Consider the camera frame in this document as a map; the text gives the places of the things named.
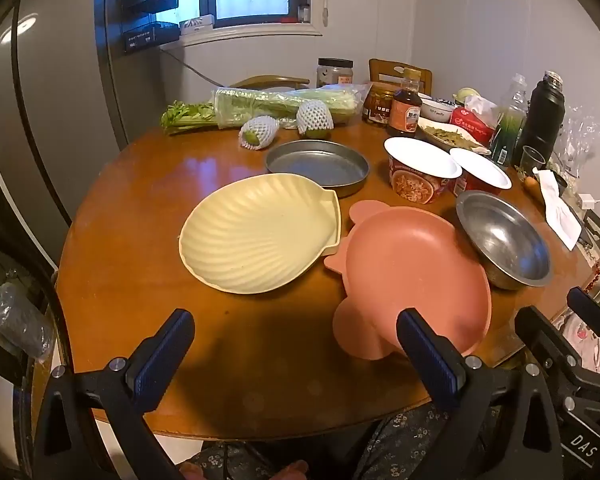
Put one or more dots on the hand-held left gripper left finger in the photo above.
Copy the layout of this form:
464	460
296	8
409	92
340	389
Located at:
162	355

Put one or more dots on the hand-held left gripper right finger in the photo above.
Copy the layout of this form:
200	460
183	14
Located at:
427	355

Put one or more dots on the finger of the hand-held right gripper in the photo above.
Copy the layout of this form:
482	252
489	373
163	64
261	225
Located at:
587	305
545	332

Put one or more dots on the pink bear-shaped plate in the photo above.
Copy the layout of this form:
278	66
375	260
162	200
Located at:
410	270

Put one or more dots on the stainless steel bowl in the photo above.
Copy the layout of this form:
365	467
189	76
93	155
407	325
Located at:
500	240

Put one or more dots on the cream shell-shaped plate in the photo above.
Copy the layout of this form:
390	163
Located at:
260	235

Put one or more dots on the round metal tray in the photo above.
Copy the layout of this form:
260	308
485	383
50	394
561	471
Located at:
315	165

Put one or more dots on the pink printed cloth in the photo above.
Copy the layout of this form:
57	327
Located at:
585	345

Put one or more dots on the person's floral pants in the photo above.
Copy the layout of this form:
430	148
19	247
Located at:
405	440

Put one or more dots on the white paper sheet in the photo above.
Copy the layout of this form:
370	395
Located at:
560	215

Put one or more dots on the white charger plug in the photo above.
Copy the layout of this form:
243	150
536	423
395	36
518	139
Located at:
588	201

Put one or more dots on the small orange food item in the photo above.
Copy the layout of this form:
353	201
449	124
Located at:
531	186

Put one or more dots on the small drinking glass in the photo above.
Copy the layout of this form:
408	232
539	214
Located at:
531	160

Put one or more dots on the crinkled clear plastic bag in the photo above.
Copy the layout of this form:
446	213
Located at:
580	140

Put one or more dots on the red instant noodle cup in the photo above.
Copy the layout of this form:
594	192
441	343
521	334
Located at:
480	167
420	160

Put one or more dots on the black thermos flask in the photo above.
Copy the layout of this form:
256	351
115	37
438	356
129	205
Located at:
542	120

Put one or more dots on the clear bottle of green drink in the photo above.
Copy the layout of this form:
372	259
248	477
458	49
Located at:
507	130

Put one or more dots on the dark glass cabinet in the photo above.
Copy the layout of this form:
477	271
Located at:
0	250

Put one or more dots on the red tissue pack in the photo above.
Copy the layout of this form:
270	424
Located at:
472	125

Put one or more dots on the white dish of green vegetables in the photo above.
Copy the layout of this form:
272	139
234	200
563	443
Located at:
450	136

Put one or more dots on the brown sauce bottle orange label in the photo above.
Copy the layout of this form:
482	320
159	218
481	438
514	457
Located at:
405	115

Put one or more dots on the green fruit in foam net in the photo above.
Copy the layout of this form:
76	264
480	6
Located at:
314	117
257	132

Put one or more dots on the white ceramic bowl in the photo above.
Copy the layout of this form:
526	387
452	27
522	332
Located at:
437	109

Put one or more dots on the chili sauce jar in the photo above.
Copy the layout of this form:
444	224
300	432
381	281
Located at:
377	105

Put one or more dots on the celery bunch in clear bag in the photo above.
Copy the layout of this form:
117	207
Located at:
280	102

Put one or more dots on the wooden chair with cutout back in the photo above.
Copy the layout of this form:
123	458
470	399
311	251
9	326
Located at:
385	67

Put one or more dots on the grey refrigerator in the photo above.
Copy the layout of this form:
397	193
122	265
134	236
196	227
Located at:
55	85

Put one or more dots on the wooden chair with curved back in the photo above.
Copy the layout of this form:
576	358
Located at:
270	81

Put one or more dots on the glass jar with dark lid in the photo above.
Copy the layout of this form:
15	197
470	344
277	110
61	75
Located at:
335	72

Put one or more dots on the black storage rack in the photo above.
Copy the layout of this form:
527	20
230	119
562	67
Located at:
147	35

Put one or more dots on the white tissue box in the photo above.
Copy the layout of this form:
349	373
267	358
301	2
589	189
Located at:
196	25

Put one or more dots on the small dark-capped bottle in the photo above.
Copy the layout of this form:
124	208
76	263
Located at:
303	13

